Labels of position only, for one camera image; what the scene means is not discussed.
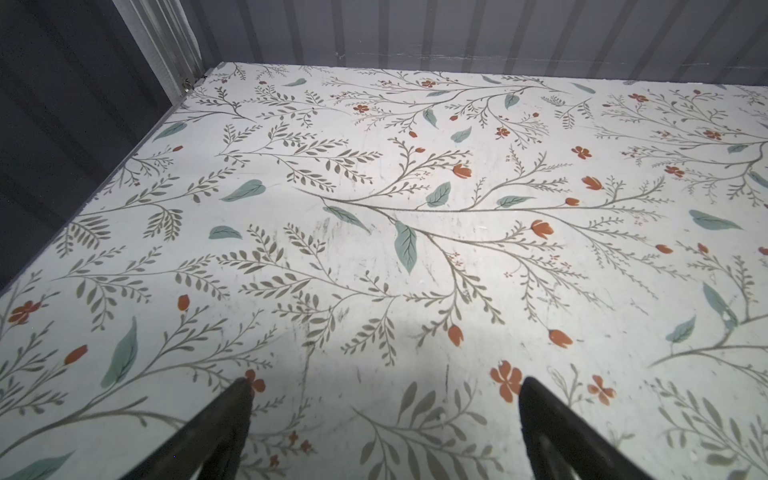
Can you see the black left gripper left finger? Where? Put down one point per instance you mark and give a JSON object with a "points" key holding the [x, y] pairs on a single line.
{"points": [[209, 446]]}

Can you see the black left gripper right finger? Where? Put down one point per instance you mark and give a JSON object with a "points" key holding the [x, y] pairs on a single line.
{"points": [[561, 445]]}

